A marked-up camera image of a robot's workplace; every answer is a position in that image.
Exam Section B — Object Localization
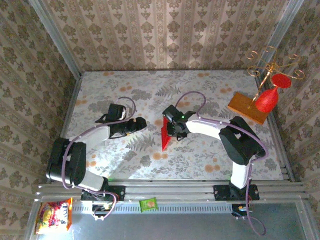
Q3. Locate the wooden base board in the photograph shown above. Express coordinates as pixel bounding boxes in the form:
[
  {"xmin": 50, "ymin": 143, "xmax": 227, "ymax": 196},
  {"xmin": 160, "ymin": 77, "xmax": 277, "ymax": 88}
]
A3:
[{"xmin": 227, "ymin": 92, "xmax": 271, "ymax": 126}]

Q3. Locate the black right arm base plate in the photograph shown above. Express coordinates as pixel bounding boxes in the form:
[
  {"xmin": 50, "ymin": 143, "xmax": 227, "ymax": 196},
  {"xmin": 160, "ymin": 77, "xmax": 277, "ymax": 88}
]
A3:
[{"xmin": 213, "ymin": 184, "xmax": 260, "ymax": 202}]

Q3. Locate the red wine glass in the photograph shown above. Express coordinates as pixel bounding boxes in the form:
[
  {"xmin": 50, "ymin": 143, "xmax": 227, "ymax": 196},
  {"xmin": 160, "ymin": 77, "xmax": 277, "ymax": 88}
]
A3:
[{"xmin": 254, "ymin": 73, "xmax": 292, "ymax": 114}]

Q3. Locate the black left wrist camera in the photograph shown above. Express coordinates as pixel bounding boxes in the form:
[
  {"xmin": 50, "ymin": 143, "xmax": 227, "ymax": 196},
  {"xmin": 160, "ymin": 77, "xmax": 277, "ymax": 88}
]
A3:
[{"xmin": 107, "ymin": 103, "xmax": 128, "ymax": 121}]

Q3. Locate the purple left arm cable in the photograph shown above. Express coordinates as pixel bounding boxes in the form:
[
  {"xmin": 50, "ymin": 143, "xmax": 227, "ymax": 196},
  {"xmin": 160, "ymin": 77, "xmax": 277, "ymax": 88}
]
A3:
[{"xmin": 61, "ymin": 96, "xmax": 137, "ymax": 222}]

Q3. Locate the copper wire glass stand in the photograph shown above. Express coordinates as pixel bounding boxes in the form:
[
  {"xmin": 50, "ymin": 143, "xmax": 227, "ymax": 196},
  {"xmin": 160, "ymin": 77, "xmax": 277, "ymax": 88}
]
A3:
[{"xmin": 245, "ymin": 46, "xmax": 306, "ymax": 111}]

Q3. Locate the floral patterned table cover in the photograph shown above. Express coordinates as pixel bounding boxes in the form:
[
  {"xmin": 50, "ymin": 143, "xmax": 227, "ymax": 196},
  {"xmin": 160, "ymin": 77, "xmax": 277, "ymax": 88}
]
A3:
[{"xmin": 54, "ymin": 70, "xmax": 285, "ymax": 181}]

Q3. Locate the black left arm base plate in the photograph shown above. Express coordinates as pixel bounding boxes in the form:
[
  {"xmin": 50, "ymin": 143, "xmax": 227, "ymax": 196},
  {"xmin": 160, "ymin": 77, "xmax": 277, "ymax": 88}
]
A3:
[{"xmin": 81, "ymin": 185, "xmax": 126, "ymax": 201}]

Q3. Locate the black controller board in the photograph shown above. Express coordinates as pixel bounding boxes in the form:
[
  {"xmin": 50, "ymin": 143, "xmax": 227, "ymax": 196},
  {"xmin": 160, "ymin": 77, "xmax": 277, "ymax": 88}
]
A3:
[
  {"xmin": 231, "ymin": 203, "xmax": 254, "ymax": 218},
  {"xmin": 91, "ymin": 203, "xmax": 113, "ymax": 218}
]

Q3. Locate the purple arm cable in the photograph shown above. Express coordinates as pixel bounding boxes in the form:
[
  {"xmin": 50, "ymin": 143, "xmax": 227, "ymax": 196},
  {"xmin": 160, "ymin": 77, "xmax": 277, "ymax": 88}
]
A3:
[
  {"xmin": 61, "ymin": 96, "xmax": 137, "ymax": 222},
  {"xmin": 174, "ymin": 91, "xmax": 270, "ymax": 236}
]

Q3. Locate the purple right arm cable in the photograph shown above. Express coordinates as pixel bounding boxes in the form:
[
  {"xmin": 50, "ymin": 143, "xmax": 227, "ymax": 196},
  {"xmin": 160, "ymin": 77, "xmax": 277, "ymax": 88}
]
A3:
[{"xmin": 174, "ymin": 91, "xmax": 270, "ymax": 236}]

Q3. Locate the aluminium frame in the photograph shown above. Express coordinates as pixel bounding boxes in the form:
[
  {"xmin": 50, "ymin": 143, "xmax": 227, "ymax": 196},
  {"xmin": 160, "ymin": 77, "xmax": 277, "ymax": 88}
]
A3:
[{"xmin": 23, "ymin": 0, "xmax": 317, "ymax": 240}]

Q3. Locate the orange snack bag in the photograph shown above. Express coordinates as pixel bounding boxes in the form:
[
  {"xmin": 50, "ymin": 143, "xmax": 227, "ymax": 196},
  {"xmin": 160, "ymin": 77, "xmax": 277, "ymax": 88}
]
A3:
[{"xmin": 34, "ymin": 197, "xmax": 74, "ymax": 235}]

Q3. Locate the grey slotted cable duct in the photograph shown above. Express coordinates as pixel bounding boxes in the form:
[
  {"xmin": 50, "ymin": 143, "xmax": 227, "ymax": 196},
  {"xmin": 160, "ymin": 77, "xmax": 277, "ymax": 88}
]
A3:
[{"xmin": 72, "ymin": 204, "xmax": 233, "ymax": 214}]

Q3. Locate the green snack packet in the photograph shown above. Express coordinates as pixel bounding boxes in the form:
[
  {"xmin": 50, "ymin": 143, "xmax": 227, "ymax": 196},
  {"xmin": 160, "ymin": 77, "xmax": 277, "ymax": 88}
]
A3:
[{"xmin": 139, "ymin": 197, "xmax": 159, "ymax": 213}]

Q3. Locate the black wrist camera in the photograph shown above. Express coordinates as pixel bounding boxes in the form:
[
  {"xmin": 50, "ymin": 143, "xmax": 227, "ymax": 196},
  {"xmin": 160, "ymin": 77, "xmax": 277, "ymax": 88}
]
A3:
[
  {"xmin": 161, "ymin": 104, "xmax": 186, "ymax": 124},
  {"xmin": 107, "ymin": 103, "xmax": 128, "ymax": 121}
]

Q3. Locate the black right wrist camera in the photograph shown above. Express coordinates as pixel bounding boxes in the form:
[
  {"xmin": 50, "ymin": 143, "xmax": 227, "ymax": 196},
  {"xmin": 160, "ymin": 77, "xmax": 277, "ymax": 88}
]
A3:
[{"xmin": 161, "ymin": 104, "xmax": 186, "ymax": 124}]

